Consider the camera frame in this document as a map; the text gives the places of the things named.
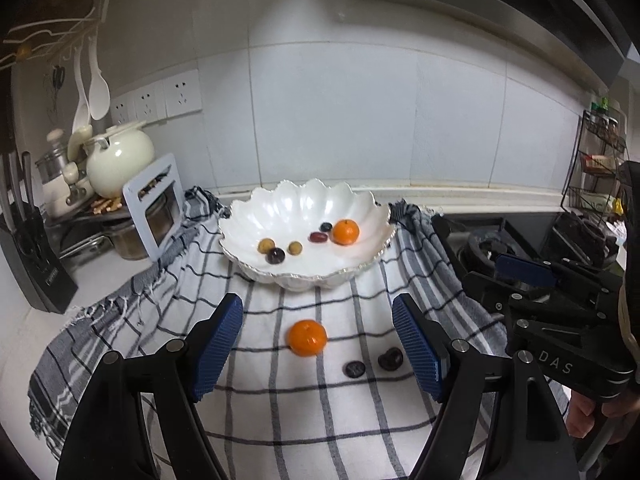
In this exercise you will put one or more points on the white lidded jar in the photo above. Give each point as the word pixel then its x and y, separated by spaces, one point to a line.
pixel 65 184

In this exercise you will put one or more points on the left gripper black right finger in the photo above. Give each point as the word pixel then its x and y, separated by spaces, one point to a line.
pixel 425 343

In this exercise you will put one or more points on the checked kitchen cloth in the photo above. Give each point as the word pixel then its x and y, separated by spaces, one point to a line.
pixel 272 414

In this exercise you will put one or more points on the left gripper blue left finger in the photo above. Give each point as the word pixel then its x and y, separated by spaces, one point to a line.
pixel 209 344

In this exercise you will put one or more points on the small orange mandarin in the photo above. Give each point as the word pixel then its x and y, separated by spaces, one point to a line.
pixel 345 232

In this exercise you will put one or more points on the steel pot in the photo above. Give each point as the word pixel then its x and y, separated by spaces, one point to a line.
pixel 125 237

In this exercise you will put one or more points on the wall power sockets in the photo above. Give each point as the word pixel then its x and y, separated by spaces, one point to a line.
pixel 171 97

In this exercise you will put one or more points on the black knife block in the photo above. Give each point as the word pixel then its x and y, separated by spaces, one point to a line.
pixel 38 272

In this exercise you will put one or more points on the dark cherry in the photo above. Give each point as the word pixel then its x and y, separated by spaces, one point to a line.
pixel 391 360

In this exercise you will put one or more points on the dark grape in bowl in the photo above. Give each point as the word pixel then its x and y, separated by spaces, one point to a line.
pixel 275 255

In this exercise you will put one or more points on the black wire spice rack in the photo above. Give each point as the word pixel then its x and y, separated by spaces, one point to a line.
pixel 592 187

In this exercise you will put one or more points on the red grape in bowl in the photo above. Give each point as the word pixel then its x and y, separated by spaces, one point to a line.
pixel 318 237

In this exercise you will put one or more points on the cream ceramic teapot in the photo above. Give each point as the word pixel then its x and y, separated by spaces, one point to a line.
pixel 116 156

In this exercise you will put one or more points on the yellow green grape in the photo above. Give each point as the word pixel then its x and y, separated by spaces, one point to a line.
pixel 266 245

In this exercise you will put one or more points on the grey white rack frame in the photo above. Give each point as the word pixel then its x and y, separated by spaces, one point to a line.
pixel 156 187

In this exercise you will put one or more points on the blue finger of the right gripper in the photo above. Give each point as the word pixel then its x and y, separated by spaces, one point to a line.
pixel 574 281
pixel 500 298

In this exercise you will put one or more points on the white scalloped bowl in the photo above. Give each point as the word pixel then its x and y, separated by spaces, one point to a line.
pixel 291 212

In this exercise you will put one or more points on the white hanging spoon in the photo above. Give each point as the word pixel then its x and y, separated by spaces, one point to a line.
pixel 99 93

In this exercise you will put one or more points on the dark purple grape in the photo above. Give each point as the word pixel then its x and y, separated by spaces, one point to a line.
pixel 354 369

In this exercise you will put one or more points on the white hanging spatula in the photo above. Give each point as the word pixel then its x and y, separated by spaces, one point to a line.
pixel 81 126

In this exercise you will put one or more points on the gas stove burner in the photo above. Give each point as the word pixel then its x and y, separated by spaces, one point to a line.
pixel 481 254

